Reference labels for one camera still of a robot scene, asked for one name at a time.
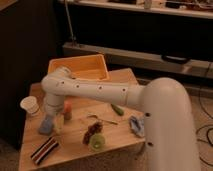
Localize white paper cup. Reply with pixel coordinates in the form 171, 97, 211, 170
20, 96, 39, 116

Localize long low shelf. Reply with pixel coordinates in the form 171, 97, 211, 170
63, 42, 213, 79

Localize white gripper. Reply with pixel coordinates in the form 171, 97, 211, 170
44, 102, 64, 134

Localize metal spoon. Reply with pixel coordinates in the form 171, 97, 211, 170
87, 114, 118, 125

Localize blue grey crumpled cloth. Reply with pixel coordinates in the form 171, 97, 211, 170
129, 116, 144, 138

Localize metal stand pole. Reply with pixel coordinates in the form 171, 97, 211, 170
64, 0, 77, 45

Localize black cables on floor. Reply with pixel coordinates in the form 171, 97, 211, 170
196, 63, 213, 168

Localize orange plastic bin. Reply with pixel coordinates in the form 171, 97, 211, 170
48, 54, 109, 81

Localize green round cup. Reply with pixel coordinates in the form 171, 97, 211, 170
89, 133, 105, 151

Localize wooden table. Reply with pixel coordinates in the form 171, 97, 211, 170
18, 67, 149, 171

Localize small orange bottle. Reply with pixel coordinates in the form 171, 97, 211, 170
63, 101, 72, 120

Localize striped brown white eraser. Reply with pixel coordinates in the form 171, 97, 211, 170
30, 137, 59, 165

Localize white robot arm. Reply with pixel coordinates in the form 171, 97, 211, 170
41, 67, 201, 171

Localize green chili pepper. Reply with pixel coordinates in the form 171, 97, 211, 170
111, 104, 124, 116

